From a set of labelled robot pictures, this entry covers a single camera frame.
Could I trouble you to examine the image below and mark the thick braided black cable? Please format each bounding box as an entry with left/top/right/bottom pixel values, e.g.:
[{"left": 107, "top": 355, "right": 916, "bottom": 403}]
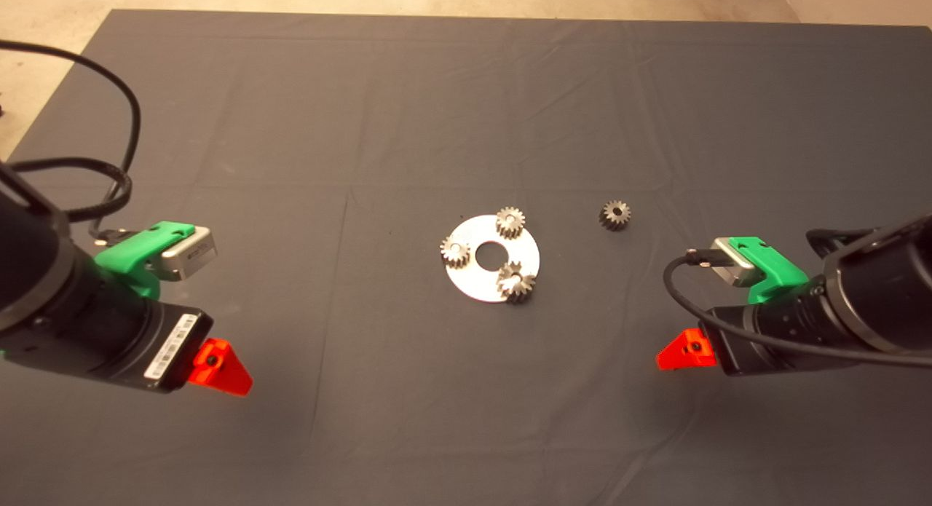
[{"left": 4, "top": 157, "right": 133, "bottom": 223}]

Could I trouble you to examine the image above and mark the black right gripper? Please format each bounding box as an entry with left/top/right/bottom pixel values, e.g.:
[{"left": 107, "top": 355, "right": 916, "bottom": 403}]
[{"left": 655, "top": 306, "right": 861, "bottom": 378}]

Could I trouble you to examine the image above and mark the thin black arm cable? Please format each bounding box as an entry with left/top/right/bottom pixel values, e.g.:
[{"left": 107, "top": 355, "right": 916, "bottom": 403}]
[
  {"left": 663, "top": 248, "right": 932, "bottom": 368},
  {"left": 0, "top": 39, "right": 141, "bottom": 237}
]

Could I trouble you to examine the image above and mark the green right camera mount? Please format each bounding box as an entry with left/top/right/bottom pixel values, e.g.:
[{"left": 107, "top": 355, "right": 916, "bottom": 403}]
[{"left": 717, "top": 237, "right": 810, "bottom": 305}]

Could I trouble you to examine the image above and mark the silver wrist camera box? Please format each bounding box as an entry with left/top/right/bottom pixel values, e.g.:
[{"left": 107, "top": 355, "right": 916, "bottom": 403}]
[
  {"left": 160, "top": 226, "right": 218, "bottom": 281},
  {"left": 710, "top": 238, "right": 765, "bottom": 288}
]

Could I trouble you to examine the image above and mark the small dark steel gear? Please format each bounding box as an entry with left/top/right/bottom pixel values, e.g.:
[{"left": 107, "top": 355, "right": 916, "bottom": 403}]
[{"left": 599, "top": 200, "right": 632, "bottom": 232}]

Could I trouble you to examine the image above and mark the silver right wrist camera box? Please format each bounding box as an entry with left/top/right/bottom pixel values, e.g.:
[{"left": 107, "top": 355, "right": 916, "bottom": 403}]
[{"left": 710, "top": 238, "right": 765, "bottom": 288}]

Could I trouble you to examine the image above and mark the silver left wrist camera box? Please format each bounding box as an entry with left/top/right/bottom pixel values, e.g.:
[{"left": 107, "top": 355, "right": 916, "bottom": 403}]
[{"left": 160, "top": 226, "right": 218, "bottom": 281}]

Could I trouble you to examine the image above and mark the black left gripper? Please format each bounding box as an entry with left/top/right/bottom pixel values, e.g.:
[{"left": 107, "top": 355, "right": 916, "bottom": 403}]
[{"left": 0, "top": 301, "right": 254, "bottom": 398}]

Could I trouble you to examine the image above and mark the dark grey table cloth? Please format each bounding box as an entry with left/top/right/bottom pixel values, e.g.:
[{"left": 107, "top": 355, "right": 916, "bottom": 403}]
[{"left": 0, "top": 9, "right": 932, "bottom": 506}]

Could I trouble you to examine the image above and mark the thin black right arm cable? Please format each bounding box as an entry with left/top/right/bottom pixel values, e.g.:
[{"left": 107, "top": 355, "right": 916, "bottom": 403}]
[{"left": 663, "top": 248, "right": 932, "bottom": 368}]

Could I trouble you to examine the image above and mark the round metal plate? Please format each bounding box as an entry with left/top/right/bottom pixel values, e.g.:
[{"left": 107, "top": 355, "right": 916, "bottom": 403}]
[{"left": 444, "top": 215, "right": 541, "bottom": 304}]

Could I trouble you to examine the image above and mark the green left camera mount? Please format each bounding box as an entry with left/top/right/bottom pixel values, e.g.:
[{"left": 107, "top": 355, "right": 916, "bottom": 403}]
[{"left": 93, "top": 221, "right": 196, "bottom": 299}]

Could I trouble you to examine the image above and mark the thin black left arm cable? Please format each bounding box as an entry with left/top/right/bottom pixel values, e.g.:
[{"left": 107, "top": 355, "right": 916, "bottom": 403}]
[{"left": 0, "top": 39, "right": 141, "bottom": 237}]

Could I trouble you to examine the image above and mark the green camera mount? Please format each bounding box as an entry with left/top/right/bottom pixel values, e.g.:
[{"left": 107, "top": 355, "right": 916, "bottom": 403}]
[
  {"left": 717, "top": 237, "right": 810, "bottom": 305},
  {"left": 93, "top": 221, "right": 196, "bottom": 299}
]

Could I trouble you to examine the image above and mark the large steel gear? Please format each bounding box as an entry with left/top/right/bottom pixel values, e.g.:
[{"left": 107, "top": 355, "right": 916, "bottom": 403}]
[{"left": 497, "top": 261, "right": 537, "bottom": 305}]

